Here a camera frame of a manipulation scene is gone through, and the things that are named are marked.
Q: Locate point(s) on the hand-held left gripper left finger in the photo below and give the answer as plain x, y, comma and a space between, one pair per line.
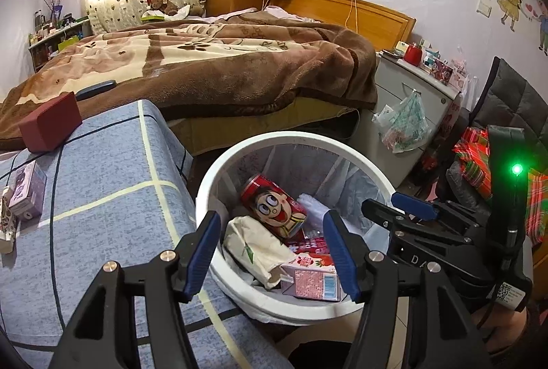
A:
201, 253

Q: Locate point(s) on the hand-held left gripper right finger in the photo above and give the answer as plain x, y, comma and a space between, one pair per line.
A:
342, 257

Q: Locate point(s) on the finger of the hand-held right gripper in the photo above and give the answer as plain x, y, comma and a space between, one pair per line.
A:
398, 221
413, 204

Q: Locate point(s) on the pink milk carton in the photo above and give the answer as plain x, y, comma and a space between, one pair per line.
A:
308, 281

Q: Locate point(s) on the red cartoon-face milk can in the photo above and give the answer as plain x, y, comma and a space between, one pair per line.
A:
274, 206

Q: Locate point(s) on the white trash bin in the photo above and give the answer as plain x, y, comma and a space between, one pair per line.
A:
239, 155

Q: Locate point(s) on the red green plaid cloth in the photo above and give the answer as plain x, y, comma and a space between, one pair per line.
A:
475, 163

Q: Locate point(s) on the green printed plastic bag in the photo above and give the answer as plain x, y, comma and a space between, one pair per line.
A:
404, 125

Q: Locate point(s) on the grey nightstand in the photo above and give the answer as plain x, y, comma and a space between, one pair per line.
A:
394, 80

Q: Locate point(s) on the dark grey padded chair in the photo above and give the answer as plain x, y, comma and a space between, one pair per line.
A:
513, 95

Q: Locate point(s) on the patterned pink box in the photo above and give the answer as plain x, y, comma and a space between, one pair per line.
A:
441, 70

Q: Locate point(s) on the yellow bed mattress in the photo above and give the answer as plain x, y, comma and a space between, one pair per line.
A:
257, 125

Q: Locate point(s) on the red jar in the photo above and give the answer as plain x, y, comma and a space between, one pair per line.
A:
413, 54

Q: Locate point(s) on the small purple box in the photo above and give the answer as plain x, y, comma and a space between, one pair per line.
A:
28, 189

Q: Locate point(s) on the brown printed blanket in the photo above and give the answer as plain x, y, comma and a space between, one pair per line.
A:
192, 65

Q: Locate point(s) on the wooden headboard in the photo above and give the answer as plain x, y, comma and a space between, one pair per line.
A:
376, 18

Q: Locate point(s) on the black remote control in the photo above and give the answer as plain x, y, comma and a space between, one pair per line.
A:
96, 88

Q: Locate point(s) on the printed paper cup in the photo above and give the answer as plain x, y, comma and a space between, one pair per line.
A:
6, 219

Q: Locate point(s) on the dark red box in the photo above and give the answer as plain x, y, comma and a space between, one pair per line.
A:
51, 121

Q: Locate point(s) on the pink pillow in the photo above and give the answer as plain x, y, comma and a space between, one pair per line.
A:
282, 14

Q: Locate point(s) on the green box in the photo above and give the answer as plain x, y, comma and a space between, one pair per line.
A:
152, 17

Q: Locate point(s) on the brown teddy bear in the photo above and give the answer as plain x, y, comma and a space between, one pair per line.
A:
160, 3

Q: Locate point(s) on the cluttered white shelf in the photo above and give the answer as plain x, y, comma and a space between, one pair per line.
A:
55, 41

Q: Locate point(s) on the white wall switch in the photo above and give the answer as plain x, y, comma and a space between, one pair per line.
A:
484, 6

